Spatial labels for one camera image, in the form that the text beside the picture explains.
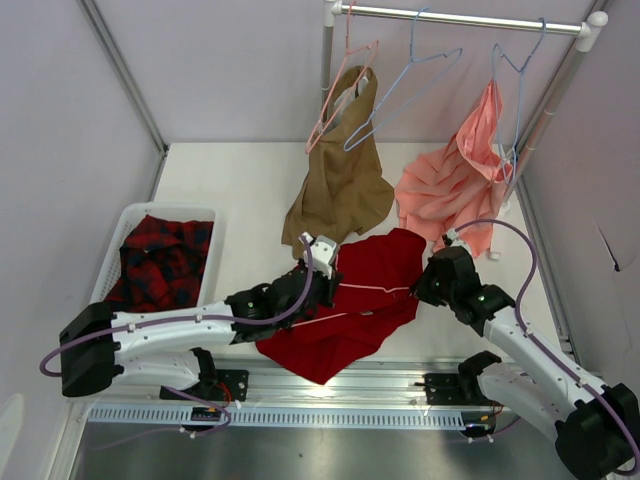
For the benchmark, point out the white plastic basket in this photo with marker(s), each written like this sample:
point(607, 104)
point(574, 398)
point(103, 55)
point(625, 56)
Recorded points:
point(182, 212)

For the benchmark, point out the metal clothes rack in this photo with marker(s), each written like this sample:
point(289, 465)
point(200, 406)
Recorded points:
point(584, 34)

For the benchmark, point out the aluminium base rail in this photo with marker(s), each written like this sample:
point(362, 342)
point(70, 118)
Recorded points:
point(368, 395)

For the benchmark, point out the red plaid garment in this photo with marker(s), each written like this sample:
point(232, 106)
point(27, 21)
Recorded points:
point(162, 265)

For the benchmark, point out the pink hanger with brown skirt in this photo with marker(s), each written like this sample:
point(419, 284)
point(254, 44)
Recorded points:
point(336, 95)

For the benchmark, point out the red skirt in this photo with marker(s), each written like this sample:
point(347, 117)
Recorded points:
point(319, 352)

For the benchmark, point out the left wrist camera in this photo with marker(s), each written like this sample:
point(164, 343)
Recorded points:
point(320, 254)

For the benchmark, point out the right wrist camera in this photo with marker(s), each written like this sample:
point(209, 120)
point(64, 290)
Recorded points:
point(452, 239)

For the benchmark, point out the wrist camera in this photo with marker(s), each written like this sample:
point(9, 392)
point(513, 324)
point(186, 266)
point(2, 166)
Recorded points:
point(452, 239)
point(320, 254)

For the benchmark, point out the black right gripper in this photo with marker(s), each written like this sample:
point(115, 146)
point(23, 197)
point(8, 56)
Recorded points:
point(426, 284)

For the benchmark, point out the tan brown skirt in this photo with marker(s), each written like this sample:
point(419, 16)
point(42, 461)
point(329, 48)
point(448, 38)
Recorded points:
point(343, 192)

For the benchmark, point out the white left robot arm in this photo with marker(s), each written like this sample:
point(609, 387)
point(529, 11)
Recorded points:
point(172, 350)

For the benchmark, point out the pink wire hanger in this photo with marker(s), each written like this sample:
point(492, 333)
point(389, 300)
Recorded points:
point(371, 281)

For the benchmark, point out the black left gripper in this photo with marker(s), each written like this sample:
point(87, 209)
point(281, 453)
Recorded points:
point(329, 286)

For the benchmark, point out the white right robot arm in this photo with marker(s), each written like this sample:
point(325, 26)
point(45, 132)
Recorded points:
point(594, 427)

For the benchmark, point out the salmon pink skirt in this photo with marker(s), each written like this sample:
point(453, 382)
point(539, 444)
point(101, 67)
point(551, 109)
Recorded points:
point(464, 181)

